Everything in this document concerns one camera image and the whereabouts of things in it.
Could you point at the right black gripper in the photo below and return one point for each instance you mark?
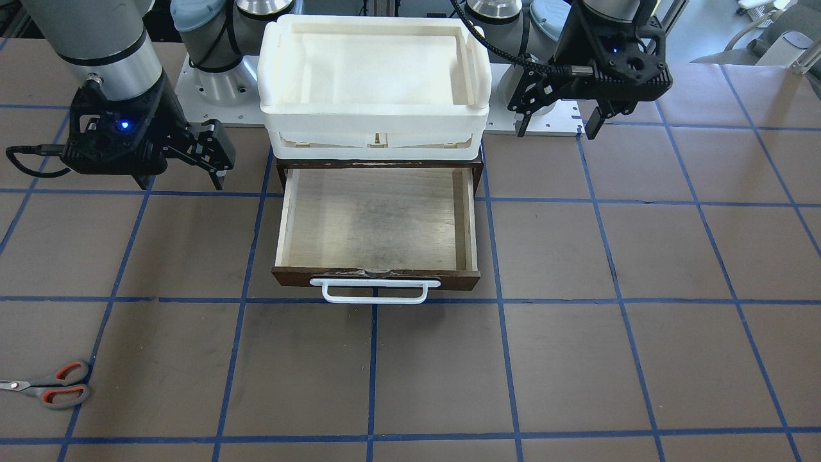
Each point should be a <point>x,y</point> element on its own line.
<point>165,120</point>

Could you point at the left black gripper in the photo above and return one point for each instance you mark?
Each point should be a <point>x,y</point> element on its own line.
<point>573,43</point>

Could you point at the grey orange scissors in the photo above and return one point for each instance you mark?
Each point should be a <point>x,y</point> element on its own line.
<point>61,389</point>

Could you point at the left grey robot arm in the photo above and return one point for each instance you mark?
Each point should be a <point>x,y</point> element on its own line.
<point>474,14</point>

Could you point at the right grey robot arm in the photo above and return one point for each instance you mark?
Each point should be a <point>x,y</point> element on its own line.
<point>108,40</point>

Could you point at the dark brown wooden cabinet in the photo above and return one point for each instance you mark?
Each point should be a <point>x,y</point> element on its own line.
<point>476,165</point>

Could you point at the white plastic tray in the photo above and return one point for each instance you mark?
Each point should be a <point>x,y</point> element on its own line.
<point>373,88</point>

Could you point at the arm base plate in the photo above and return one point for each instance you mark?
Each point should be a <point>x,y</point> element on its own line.
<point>231,97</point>
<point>562,118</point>

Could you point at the wooden drawer with white handle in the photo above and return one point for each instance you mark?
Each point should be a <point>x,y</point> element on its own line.
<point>397,228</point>

